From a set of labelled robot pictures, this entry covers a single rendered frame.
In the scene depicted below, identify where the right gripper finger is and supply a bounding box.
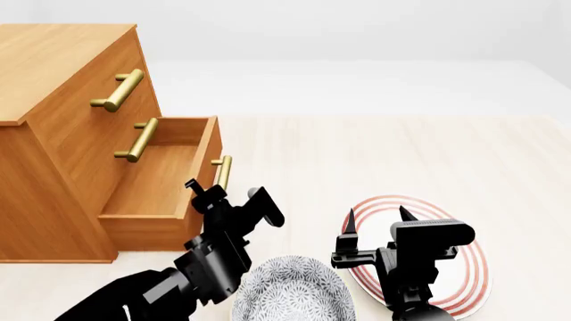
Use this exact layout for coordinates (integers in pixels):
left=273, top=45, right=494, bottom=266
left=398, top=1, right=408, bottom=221
left=398, top=204, right=421, bottom=223
left=335, top=207, right=360, bottom=256

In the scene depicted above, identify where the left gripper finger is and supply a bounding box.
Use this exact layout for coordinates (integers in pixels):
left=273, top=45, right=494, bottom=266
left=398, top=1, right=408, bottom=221
left=204, top=183, right=228, bottom=203
left=184, top=177, right=208, bottom=199

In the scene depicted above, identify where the brass handle of drawer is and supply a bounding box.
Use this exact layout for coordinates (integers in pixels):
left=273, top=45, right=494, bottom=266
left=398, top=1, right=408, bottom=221
left=211, top=154, right=234, bottom=193

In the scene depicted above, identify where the wooden drawer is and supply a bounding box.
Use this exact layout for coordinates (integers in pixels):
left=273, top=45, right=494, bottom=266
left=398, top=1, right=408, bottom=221
left=54, top=70, right=164, bottom=216
left=97, top=115, right=224, bottom=252
left=25, top=29, right=153, bottom=170

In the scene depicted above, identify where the wooden three-drawer cabinet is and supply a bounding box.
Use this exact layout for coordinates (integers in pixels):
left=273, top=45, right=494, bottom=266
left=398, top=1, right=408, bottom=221
left=0, top=22, right=224, bottom=265

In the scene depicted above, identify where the white plate with red rings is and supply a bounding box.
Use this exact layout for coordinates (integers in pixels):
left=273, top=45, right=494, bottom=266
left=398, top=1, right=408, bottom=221
left=341, top=194, right=492, bottom=321

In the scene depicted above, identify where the grey floral patterned bowl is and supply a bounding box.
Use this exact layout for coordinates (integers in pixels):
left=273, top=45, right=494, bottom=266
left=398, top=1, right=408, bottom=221
left=229, top=254, right=359, bottom=321

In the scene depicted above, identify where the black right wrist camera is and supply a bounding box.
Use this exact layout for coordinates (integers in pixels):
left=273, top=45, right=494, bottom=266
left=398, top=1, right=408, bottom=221
left=389, top=217, right=476, bottom=259

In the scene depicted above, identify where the short brass bar handle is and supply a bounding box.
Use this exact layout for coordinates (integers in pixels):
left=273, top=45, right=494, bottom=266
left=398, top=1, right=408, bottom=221
left=113, top=117, right=160, bottom=164

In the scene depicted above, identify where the closed wooden drawer, short handle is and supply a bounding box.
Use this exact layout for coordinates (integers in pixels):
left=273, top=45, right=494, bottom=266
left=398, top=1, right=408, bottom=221
left=54, top=70, right=164, bottom=216

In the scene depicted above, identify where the long brass bar handle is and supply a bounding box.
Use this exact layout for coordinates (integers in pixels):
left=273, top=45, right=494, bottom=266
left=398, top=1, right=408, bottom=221
left=89, top=68, right=145, bottom=113

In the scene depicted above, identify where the closed wooden drawer, long handle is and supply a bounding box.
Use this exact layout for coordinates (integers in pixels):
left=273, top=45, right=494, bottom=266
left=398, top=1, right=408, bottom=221
left=25, top=29, right=153, bottom=170

